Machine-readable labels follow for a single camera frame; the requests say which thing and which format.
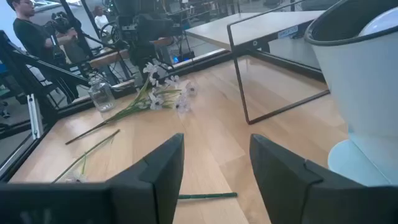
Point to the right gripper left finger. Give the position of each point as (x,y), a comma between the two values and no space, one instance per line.
(146,193)

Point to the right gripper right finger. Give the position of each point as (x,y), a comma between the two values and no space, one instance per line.
(289,193)

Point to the red artificial tulip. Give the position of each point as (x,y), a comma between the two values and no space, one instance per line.
(208,196)

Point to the large white flower sprig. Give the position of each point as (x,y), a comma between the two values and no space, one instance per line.
(154,102)

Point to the round clear glass jar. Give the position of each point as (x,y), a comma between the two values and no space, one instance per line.
(101,96)

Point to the wooden background table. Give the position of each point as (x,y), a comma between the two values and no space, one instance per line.
(105,57)

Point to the person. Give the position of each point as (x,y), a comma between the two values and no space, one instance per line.
(31,37)
(101,20)

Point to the silver aluminium bracket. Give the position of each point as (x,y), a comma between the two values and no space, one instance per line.
(35,118)

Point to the wooden shelf black metal frame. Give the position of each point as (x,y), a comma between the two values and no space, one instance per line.
(248,28)

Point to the black video camera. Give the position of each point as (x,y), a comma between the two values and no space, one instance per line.
(60,22)

